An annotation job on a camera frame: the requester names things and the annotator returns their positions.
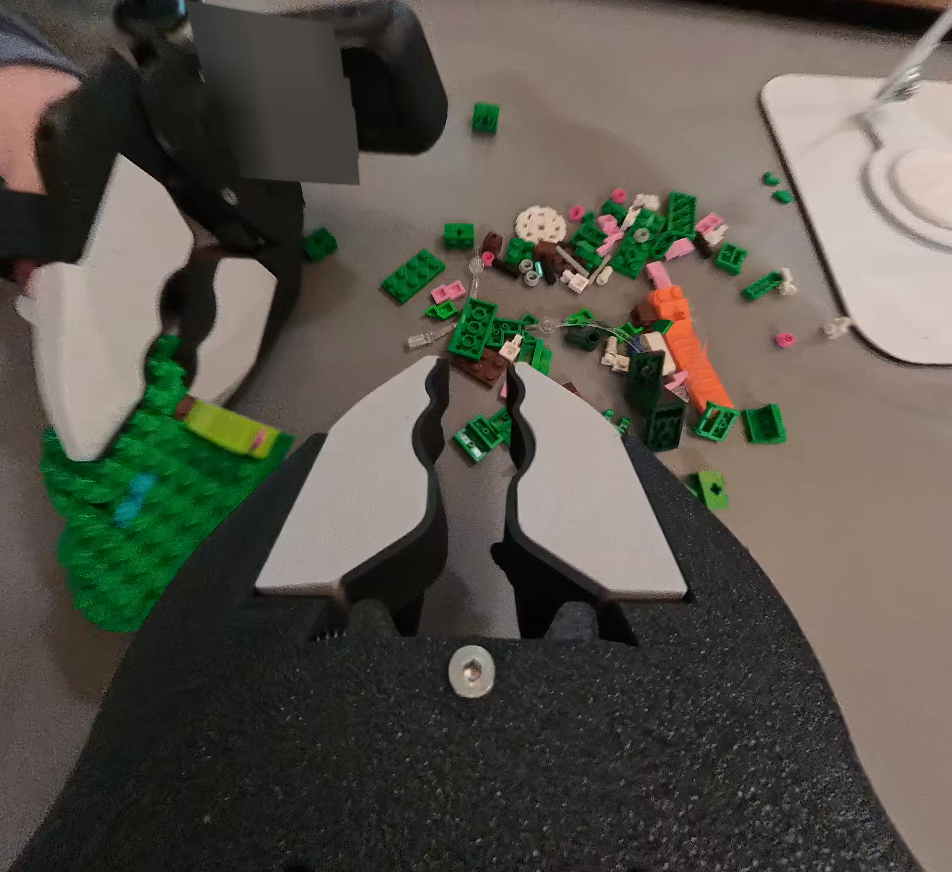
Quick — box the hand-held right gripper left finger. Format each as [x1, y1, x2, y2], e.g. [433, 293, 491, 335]
[256, 356, 452, 632]

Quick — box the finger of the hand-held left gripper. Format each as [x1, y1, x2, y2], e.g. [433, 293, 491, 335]
[27, 154, 197, 465]
[186, 250, 284, 409]

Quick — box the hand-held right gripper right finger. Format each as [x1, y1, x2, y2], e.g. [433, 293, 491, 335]
[496, 362, 688, 638]

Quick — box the green lego plate assembly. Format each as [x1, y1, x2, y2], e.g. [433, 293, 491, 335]
[41, 334, 296, 635]

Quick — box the cluster of green lego parts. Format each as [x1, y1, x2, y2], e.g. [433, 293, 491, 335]
[298, 173, 792, 513]

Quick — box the person's left hand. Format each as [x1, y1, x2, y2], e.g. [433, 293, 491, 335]
[0, 62, 105, 290]

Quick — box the white book stand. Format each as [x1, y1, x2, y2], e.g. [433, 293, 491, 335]
[761, 6, 952, 367]

